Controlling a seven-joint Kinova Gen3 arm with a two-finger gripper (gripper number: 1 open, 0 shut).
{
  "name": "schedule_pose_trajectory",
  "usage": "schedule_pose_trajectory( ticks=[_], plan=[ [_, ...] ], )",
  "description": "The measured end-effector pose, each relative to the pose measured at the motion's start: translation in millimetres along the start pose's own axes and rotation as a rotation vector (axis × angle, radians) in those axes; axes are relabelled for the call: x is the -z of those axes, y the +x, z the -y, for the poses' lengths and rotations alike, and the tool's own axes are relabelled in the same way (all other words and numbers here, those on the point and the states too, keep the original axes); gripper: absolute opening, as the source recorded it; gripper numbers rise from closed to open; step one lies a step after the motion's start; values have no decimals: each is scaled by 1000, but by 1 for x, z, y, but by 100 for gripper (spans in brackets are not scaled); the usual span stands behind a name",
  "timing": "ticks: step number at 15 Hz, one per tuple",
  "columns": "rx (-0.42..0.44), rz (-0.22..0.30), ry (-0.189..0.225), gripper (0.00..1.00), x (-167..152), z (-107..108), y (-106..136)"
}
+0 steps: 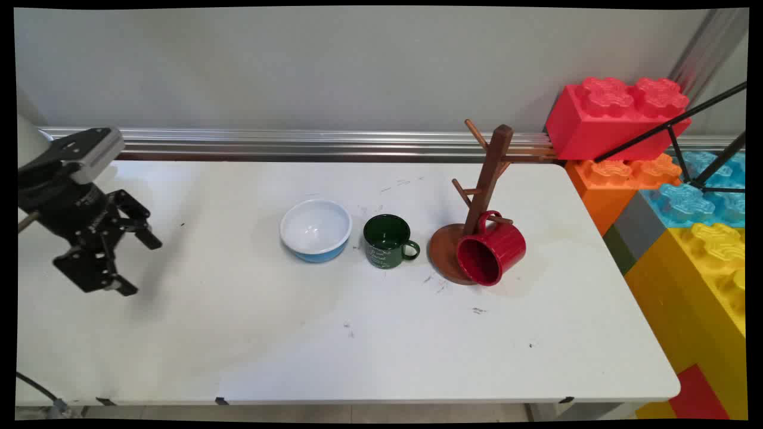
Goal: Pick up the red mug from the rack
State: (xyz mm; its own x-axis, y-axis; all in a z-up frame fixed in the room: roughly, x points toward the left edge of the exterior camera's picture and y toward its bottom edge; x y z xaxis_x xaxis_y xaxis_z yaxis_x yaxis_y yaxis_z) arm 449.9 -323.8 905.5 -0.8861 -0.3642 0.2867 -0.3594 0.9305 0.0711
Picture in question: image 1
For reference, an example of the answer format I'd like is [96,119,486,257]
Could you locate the big orange toy brick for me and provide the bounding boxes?
[565,153,683,237]

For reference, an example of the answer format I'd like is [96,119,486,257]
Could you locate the brown wooden mug tree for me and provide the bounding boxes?
[428,119,514,285]

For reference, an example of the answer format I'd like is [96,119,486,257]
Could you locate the aluminium post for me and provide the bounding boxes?
[668,8,749,103]

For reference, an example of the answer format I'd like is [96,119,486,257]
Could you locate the red speckled mug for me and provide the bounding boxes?
[457,210,527,287]

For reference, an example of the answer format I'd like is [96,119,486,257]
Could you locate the big grey toy brick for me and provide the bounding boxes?
[613,189,669,263]

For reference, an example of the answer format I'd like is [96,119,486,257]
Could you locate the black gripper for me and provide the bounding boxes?
[17,170,163,297]

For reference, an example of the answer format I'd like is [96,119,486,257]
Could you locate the dark green enamel mug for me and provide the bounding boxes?
[363,214,421,270]

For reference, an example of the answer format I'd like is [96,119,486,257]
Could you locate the long black cable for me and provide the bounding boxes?
[16,372,67,418]

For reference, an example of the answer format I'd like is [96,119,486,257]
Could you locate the aluminium rail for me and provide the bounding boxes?
[37,126,746,163]

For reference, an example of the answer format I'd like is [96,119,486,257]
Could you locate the black tripod legs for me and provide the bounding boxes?
[593,80,748,195]

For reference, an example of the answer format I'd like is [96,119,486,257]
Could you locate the big green toy brick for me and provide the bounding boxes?
[602,225,638,276]

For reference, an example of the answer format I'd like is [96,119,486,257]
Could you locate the big blue toy brick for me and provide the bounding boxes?
[639,150,746,229]

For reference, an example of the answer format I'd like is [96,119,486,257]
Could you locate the big red toy brick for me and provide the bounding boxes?
[545,76,693,161]

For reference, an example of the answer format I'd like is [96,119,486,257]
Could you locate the flat red toy brick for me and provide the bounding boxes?
[668,364,731,421]

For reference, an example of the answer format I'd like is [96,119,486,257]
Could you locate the white and blue bowl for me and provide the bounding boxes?
[280,199,353,263]

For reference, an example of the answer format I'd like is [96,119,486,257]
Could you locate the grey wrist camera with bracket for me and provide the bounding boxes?
[50,127,126,185]

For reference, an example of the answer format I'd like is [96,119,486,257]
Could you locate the big yellow toy brick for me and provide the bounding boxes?
[624,222,747,419]

